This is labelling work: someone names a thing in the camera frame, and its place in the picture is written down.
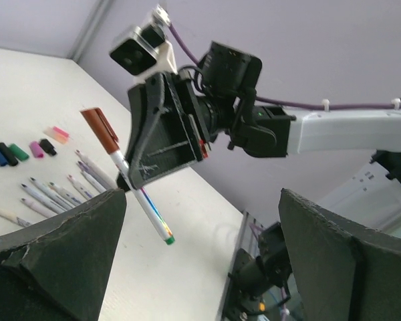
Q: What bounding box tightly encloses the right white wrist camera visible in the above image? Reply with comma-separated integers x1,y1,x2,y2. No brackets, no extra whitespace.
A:
109,4,177,84

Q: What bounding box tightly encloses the pink capped marker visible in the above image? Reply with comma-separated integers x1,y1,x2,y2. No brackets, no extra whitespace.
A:
75,150,117,189

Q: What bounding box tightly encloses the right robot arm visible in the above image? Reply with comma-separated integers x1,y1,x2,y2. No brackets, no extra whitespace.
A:
110,39,401,215

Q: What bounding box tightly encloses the purple marker cap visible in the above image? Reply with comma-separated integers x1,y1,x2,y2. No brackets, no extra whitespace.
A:
29,141,44,158

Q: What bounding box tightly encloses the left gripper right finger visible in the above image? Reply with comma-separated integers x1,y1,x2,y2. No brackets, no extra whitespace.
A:
279,189,401,320

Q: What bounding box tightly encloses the blue capped pen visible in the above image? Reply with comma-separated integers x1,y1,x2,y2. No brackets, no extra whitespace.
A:
21,183,65,214

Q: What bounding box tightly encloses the red capped pen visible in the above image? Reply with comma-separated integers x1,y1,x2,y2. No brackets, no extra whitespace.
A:
20,198,56,218

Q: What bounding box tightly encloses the dark red capped marker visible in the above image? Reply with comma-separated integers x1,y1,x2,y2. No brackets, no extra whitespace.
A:
80,108,175,245

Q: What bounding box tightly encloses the purple capped marker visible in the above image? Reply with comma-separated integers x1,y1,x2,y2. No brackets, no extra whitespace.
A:
68,175,94,200

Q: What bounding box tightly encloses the green marker cap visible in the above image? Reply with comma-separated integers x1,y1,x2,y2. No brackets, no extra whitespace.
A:
8,144,29,161

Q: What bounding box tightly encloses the black pen cap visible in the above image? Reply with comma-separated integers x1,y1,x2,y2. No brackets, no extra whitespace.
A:
39,138,57,156

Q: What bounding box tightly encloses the black marker cap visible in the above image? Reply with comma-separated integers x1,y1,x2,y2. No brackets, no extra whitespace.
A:
0,142,19,167

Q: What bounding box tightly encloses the grey purple pen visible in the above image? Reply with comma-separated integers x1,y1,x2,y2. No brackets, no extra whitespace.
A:
77,160,106,193

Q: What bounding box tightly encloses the pink marker cap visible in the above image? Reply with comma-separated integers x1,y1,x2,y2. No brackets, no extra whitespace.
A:
52,126,70,138

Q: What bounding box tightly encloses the aluminium front rail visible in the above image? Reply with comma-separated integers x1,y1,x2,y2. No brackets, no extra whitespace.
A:
217,210,255,321

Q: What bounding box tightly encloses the green capped marker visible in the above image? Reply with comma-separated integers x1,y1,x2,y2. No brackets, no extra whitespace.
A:
48,182,82,206

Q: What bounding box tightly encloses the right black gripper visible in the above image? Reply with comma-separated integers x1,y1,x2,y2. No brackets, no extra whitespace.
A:
115,66,235,192

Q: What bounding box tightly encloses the translucent orange pen cap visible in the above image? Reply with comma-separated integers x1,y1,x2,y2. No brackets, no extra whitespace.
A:
43,127,69,144

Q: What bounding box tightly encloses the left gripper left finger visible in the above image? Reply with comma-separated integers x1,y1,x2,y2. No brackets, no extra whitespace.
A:
0,190,126,320

